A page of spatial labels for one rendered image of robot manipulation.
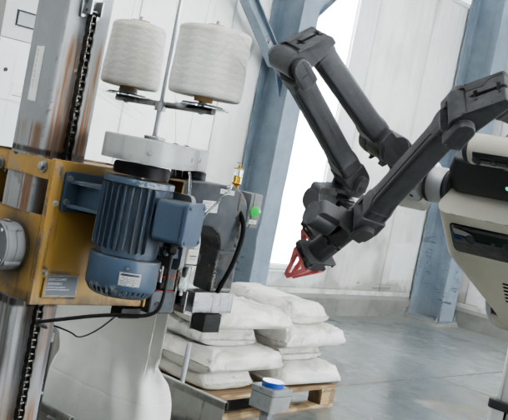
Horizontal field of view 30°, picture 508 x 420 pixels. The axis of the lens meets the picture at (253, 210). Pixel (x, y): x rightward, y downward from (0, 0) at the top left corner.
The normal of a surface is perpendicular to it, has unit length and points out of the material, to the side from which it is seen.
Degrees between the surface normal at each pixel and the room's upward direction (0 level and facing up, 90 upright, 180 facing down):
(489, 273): 130
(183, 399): 90
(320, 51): 107
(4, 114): 90
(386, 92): 90
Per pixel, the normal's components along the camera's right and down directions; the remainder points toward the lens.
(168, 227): -0.31, -0.01
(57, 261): 0.73, 0.18
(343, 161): 0.40, 0.35
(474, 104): -0.55, -0.54
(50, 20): -0.66, -0.09
